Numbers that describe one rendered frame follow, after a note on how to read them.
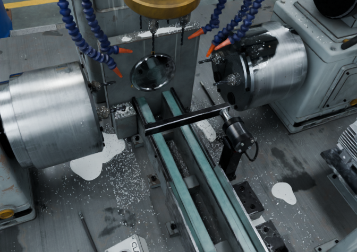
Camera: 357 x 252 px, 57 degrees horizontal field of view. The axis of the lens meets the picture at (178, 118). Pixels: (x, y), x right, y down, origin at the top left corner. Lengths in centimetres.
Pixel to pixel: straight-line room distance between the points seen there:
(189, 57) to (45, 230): 65
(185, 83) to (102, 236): 54
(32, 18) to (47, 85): 242
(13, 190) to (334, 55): 91
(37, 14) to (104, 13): 227
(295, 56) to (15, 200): 84
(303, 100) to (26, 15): 263
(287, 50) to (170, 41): 33
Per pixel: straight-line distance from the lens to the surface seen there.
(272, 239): 96
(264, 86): 96
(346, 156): 102
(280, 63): 97
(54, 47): 152
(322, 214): 111
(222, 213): 90
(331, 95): 117
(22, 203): 98
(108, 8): 102
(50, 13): 325
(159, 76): 105
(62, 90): 80
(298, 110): 117
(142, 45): 96
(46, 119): 79
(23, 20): 322
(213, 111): 92
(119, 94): 106
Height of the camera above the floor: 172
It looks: 50 degrees down
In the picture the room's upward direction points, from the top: 5 degrees clockwise
